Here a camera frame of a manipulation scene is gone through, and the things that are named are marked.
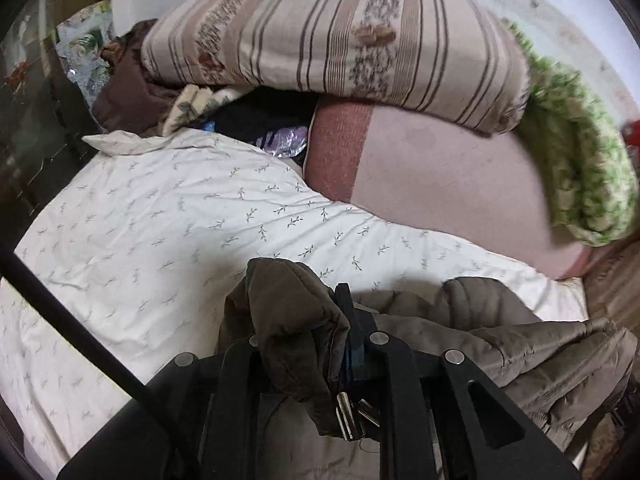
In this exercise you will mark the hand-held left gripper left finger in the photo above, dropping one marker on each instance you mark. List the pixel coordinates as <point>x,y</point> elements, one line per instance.
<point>240,385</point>

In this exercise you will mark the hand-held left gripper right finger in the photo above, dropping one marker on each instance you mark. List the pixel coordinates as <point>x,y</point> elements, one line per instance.
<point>356,355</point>

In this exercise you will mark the brown hooded padded jacket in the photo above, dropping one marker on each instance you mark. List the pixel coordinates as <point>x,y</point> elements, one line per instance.
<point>500,350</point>

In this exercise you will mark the white leaf-print bed sheet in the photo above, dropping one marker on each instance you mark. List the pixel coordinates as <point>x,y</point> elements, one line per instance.
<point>150,240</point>

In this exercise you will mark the pink folded blanket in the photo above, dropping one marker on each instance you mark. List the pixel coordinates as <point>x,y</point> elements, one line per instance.
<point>450,180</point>

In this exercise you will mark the purple plastic bag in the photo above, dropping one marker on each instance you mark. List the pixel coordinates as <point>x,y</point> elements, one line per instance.
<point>282,140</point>

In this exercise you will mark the black cloth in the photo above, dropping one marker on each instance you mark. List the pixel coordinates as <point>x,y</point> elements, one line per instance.
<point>260,110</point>

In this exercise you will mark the cream floral cloth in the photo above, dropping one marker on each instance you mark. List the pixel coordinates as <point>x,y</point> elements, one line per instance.
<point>185,105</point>

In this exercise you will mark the green patterned blanket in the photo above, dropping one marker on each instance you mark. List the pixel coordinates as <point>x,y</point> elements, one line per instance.
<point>580,160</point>

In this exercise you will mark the dark brown cloth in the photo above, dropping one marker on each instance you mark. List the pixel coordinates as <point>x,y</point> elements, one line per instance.
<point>125,95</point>

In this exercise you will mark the striped beige pillow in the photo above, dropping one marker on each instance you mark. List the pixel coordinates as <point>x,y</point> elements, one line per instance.
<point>325,35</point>

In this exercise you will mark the wooden wardrobe with glass door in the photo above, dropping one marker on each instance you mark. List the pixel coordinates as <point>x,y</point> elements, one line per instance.
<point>30,135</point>

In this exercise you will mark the red cloth item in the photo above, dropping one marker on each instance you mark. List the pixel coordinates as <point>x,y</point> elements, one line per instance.
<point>632,131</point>

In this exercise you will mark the floral plastic bag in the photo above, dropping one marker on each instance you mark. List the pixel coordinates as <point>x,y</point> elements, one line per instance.
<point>85,50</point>

